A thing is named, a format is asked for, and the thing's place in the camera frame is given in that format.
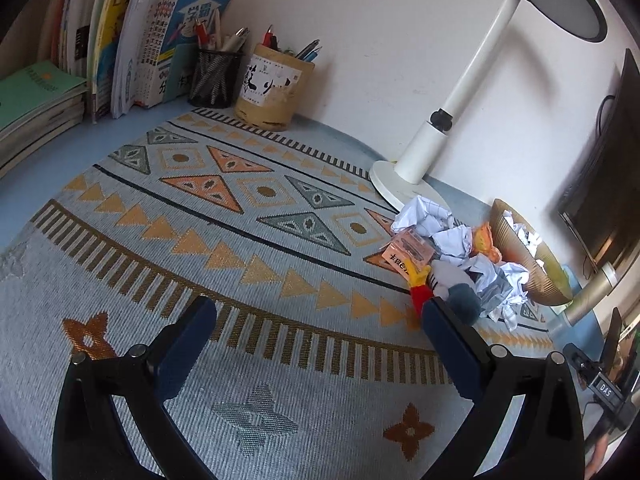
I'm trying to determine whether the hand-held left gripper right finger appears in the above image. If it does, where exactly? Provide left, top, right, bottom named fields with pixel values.
left=421, top=296, right=586, bottom=480

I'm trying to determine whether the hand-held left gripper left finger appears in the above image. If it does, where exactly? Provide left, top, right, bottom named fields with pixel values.
left=51, top=296, right=218, bottom=480

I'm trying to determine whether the golden ribbed bowl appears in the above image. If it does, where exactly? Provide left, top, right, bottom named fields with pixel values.
left=490, top=199, right=575, bottom=306

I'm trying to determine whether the plush toy with plaid bow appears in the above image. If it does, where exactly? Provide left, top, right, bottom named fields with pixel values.
left=409, top=259, right=481, bottom=323

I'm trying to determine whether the round patterned woven mat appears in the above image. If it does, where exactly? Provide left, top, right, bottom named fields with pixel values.
left=0, top=107, right=571, bottom=480

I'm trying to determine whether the golden monitor stand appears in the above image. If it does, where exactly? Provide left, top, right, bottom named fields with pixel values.
left=565, top=260, right=633, bottom=326

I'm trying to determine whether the pink carton box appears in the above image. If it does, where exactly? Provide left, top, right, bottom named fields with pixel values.
left=381, top=230, right=435, bottom=278

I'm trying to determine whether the orange snack bag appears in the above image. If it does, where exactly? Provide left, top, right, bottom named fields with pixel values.
left=470, top=222, right=503, bottom=263

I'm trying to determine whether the black computer monitor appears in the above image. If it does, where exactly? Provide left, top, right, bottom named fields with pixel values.
left=557, top=47, right=640, bottom=281

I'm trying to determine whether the bamboo cylinder pen holder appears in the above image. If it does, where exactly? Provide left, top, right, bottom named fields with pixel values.
left=234, top=42, right=317, bottom=132

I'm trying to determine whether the black mesh pen holder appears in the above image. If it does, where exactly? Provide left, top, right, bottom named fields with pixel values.
left=189, top=47, right=244, bottom=108

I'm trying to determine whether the stack of green books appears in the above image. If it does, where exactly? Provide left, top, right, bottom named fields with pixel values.
left=0, top=60, right=88, bottom=176

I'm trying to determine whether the white desk lamp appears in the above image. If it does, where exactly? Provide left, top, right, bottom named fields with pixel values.
left=369, top=0, right=608, bottom=211

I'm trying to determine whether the bunch of pens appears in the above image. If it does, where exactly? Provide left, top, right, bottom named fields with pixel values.
left=262, top=24, right=323, bottom=63
left=195, top=10, right=251, bottom=53

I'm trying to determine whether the row of upright books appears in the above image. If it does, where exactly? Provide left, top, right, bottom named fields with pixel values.
left=37, top=0, right=236, bottom=123

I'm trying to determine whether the black cable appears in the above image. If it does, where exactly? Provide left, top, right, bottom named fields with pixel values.
left=596, top=94, right=620, bottom=138

